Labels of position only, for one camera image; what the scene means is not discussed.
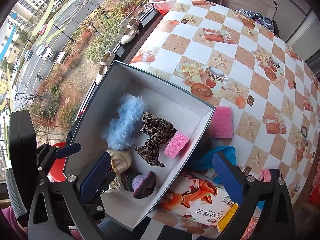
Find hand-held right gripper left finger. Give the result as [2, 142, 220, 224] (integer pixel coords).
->
[27, 151, 112, 240]

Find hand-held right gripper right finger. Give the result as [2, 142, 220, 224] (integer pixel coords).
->
[212, 151, 296, 240]

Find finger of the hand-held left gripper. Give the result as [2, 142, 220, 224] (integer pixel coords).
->
[84, 170, 119, 222]
[54, 142, 82, 159]

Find white patterned scrunchie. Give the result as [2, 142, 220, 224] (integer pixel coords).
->
[104, 174, 123, 194]

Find beige satin scrunchie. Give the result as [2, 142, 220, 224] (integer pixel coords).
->
[106, 149, 132, 174]

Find pink porous sponge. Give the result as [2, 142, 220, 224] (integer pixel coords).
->
[164, 130, 190, 158]

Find blue fluffy scrunchie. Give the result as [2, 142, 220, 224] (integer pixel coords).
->
[101, 94, 148, 152]

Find leopard print scrunchie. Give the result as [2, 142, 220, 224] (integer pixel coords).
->
[134, 111, 177, 167]

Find large white cardboard box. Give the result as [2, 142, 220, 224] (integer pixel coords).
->
[64, 60, 216, 232]

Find person's left forearm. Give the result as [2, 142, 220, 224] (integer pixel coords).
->
[0, 205, 28, 240]

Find red plastic stool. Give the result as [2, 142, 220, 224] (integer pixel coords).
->
[47, 141, 68, 183]

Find person's dark pants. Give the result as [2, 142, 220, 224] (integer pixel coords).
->
[96, 217, 140, 240]

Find pink knitted scrunchie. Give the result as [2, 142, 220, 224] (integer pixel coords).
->
[259, 169, 284, 183]

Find fox print tissue box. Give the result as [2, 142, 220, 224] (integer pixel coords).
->
[156, 172, 239, 239]

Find pink ribbed sponge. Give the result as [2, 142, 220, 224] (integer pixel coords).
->
[209, 106, 234, 139]

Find red embroidered cushion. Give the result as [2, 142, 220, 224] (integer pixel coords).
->
[308, 175, 320, 205]

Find white parked car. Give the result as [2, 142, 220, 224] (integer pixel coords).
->
[36, 45, 58, 62]

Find checkered printed tablecloth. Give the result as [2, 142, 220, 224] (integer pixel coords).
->
[129, 0, 320, 230]

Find plaid cloth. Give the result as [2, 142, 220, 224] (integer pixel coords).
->
[236, 9, 274, 30]

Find black hair tie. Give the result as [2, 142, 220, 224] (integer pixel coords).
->
[300, 126, 310, 145]

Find cream strap shoe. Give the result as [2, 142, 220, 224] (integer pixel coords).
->
[96, 51, 115, 85]
[120, 18, 140, 46]

